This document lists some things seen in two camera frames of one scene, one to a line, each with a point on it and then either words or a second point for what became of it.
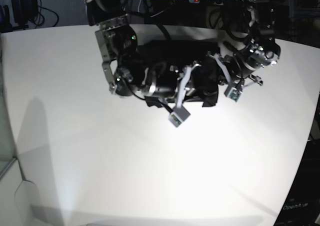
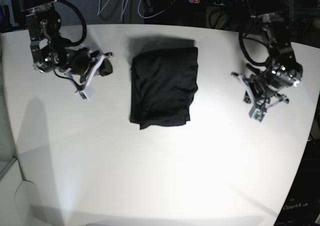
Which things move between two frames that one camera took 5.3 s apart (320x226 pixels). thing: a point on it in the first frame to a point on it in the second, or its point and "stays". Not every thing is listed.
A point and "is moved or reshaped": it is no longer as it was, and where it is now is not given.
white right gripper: [234, 91] to [259, 109]
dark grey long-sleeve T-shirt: [160, 63] is moved or reshaped
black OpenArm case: [301, 207] stays
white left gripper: [179, 114] to [84, 91]
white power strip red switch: [209, 0] stays
